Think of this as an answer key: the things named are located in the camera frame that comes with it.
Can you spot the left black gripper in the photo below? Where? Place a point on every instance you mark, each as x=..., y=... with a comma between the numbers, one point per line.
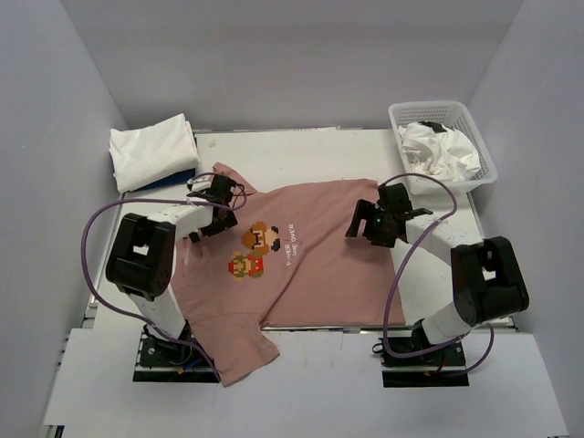
x=230, y=222

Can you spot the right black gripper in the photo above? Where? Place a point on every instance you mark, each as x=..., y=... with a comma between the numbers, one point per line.
x=367, y=210

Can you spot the pink printed t-shirt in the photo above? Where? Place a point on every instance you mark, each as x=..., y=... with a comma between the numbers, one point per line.
x=287, y=263

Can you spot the white printed t-shirt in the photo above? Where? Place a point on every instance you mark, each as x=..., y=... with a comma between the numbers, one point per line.
x=441, y=152

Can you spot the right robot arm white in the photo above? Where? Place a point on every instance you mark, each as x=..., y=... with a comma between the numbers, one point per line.
x=486, y=278

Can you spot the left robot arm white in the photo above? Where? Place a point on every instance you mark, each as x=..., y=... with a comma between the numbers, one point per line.
x=142, y=260

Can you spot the folded blue t-shirt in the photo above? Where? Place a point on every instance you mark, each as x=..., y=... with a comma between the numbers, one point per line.
x=177, y=178

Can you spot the folded white t-shirt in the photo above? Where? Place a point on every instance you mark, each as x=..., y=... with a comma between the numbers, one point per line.
x=144, y=156

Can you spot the white plastic basket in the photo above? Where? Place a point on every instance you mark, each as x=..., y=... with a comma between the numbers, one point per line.
x=451, y=114

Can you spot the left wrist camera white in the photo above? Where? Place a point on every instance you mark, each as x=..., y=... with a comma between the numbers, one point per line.
x=199, y=184

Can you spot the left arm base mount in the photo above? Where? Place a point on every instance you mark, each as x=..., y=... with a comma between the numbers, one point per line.
x=161, y=361

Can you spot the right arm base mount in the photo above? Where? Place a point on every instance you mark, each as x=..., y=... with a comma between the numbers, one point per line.
x=410, y=361

